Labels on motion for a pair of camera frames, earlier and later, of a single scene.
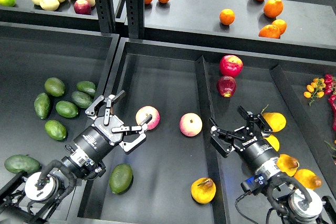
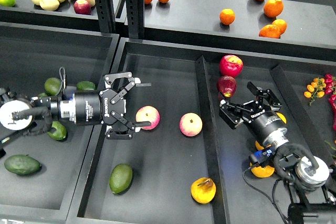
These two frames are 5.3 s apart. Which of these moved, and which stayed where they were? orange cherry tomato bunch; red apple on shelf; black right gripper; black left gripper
Moved: black left gripper; black right gripper
Stayed: orange cherry tomato bunch; red apple on shelf
